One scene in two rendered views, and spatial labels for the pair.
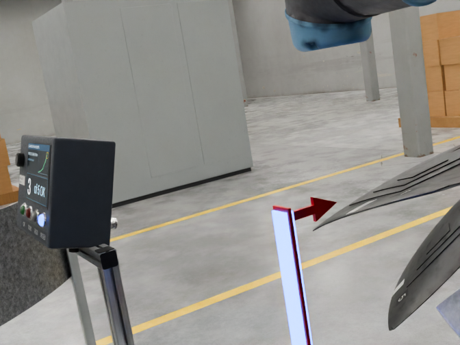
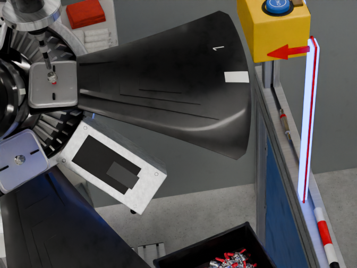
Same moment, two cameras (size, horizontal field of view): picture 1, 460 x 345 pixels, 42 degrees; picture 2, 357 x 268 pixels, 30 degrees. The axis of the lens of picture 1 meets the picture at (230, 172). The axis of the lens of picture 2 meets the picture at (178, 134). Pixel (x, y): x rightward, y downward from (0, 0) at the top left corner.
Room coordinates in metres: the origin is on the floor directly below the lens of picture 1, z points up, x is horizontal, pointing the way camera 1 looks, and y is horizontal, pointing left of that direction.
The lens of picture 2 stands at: (1.23, 0.10, 1.75)
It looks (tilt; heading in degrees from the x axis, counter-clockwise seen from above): 46 degrees down; 207
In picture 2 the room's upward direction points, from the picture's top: 7 degrees counter-clockwise
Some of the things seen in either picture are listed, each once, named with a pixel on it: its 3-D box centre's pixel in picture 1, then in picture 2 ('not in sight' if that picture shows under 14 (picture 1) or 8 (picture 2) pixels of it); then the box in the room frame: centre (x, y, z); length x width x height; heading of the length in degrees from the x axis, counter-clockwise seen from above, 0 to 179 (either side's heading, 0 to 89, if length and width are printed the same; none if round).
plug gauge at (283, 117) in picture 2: not in sight; (285, 125); (0.38, -0.11, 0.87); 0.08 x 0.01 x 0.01; 27
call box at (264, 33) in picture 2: not in sight; (271, 16); (0.27, -0.18, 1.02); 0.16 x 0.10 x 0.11; 30
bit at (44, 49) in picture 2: not in sight; (44, 52); (0.70, -0.34, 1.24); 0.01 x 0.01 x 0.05
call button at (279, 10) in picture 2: not in sight; (277, 5); (0.31, -0.15, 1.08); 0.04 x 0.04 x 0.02
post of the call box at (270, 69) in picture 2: not in sight; (270, 58); (0.27, -0.18, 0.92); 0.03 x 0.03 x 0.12; 30
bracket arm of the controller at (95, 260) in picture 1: (87, 247); not in sight; (1.08, 0.28, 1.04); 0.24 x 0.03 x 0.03; 30
